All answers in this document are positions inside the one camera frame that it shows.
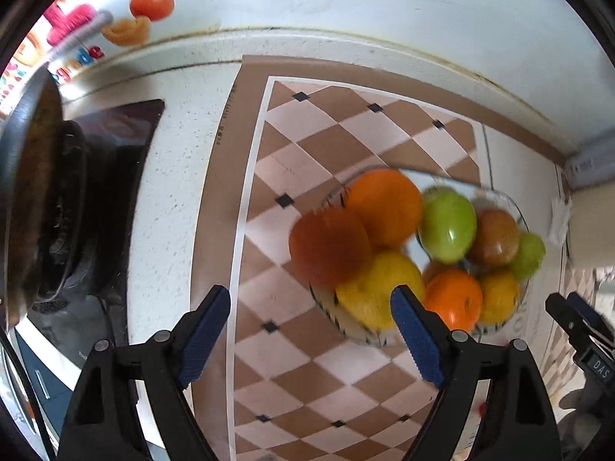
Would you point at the checkered brown table mat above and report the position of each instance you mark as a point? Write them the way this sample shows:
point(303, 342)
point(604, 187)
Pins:
point(298, 201)

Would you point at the green apple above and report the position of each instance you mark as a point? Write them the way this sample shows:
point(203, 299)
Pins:
point(449, 228)
point(528, 254)

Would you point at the black wok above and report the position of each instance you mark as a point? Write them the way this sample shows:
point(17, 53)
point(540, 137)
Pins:
point(33, 177)

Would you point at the red cherry tomato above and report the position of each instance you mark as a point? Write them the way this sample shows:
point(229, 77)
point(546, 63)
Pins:
point(482, 409)

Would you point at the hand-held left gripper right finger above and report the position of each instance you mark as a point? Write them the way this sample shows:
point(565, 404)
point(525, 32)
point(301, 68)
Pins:
point(418, 341)

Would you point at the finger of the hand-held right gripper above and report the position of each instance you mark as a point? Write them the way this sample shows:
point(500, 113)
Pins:
point(586, 309)
point(559, 307)

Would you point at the white tissue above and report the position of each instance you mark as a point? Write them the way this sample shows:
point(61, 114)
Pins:
point(559, 223)

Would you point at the patterned oval plate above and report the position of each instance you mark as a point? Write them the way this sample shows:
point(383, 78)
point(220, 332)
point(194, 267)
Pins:
point(346, 321)

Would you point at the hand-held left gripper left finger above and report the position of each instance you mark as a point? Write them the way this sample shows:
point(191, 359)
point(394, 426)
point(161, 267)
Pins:
point(204, 341)

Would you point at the brown pear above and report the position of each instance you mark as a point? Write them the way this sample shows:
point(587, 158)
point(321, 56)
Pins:
point(495, 237)

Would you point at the orange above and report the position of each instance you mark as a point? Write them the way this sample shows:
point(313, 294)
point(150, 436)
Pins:
point(384, 201)
point(454, 297)

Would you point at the yellow citrus fruit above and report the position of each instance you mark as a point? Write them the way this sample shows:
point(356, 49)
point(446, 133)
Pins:
point(499, 295)
point(374, 293)

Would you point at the dark red fruit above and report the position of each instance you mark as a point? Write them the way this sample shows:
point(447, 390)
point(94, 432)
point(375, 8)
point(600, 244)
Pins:
point(329, 245)

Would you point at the black gas stove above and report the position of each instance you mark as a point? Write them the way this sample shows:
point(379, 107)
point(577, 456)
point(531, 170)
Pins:
point(125, 144)

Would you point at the cream utensil holder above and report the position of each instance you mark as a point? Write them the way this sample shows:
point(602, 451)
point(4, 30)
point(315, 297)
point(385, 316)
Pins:
point(593, 225)

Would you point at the colourful letter wall sticker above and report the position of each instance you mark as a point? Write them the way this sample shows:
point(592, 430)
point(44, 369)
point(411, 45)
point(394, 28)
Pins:
point(72, 21)

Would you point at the tangerine wall sticker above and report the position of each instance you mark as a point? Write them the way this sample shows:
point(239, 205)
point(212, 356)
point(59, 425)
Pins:
point(151, 2)

